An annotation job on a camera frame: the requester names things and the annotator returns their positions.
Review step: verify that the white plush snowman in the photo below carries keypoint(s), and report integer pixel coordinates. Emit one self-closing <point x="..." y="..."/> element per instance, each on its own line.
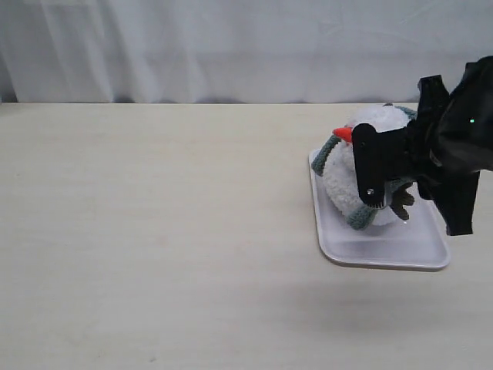
<point x="346" y="169"/>

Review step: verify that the green knitted scarf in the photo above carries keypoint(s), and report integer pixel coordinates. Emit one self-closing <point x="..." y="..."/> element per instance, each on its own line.
<point x="327" y="154"/>

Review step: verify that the white backdrop curtain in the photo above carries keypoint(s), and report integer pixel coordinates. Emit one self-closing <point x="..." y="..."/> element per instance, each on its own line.
<point x="235" y="51"/>

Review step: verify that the white rectangular plastic tray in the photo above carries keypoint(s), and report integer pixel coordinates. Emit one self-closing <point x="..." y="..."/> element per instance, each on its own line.
<point x="416" y="244"/>

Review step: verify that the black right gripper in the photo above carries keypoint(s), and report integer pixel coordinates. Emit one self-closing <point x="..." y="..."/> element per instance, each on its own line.
<point x="454" y="144"/>

